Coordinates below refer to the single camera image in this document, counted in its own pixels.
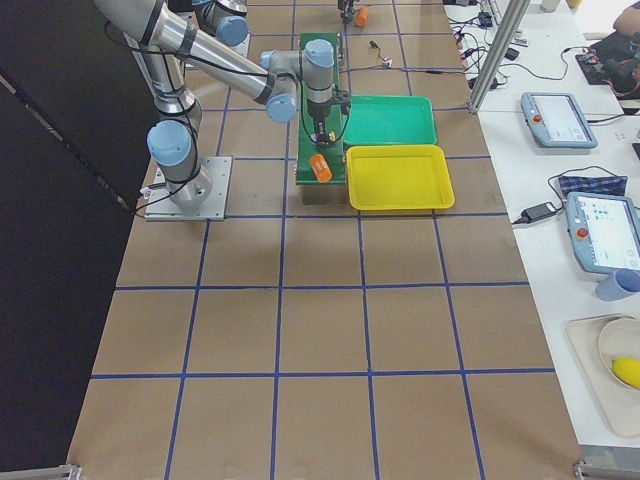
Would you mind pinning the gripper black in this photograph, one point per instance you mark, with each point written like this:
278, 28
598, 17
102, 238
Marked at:
317, 121
345, 7

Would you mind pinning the plain orange cylinder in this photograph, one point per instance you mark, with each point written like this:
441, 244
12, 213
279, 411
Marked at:
361, 17

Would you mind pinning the orange cylinder printed 4680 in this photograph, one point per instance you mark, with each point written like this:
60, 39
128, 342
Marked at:
320, 168

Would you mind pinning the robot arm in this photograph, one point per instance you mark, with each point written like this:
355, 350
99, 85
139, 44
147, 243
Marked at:
226, 21
159, 39

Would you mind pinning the green conveyor belt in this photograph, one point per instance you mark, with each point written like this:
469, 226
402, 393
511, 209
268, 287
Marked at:
335, 122

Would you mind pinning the green plastic tray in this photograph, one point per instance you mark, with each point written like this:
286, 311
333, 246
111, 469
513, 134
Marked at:
377, 120

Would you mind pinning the yellow plastic tray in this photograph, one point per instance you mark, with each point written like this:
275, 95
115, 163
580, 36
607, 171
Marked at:
398, 177

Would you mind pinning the black power adapter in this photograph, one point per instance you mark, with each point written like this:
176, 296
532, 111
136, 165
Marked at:
537, 213

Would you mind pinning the far teach pendant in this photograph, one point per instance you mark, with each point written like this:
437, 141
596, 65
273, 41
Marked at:
555, 120

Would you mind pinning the teach pendant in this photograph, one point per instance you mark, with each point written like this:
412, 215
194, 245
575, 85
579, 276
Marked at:
604, 231
555, 120

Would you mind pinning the blue patterned cloth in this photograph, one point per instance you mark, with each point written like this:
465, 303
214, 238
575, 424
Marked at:
607, 185

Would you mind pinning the near teach pendant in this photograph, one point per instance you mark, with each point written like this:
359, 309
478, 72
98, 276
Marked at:
604, 231

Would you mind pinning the blue cup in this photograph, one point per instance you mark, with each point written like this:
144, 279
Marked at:
620, 284

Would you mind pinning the beige plate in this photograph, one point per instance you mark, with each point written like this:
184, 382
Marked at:
618, 338

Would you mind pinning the yellow lemon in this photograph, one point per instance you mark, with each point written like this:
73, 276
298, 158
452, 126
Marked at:
626, 369

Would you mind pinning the beige tray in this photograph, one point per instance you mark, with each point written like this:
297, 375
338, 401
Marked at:
618, 404

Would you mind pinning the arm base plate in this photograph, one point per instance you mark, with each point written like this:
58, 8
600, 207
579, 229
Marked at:
203, 198
211, 52

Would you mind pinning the aluminium frame post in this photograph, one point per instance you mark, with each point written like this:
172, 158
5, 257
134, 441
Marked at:
515, 12

